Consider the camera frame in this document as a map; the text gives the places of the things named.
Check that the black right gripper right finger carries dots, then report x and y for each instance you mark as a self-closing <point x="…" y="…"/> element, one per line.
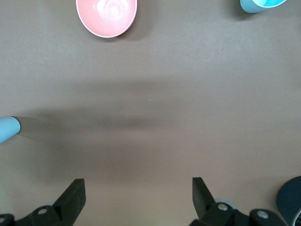
<point x="202" y="202"/>

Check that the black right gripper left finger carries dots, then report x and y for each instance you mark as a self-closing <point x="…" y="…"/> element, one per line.
<point x="70" y="200"/>

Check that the light blue plastic cup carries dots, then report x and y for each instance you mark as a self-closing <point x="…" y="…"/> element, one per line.
<point x="8" y="129"/>
<point x="256" y="5"/>

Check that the pink bowl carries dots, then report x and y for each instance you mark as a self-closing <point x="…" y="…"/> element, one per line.
<point x="105" y="16"/>

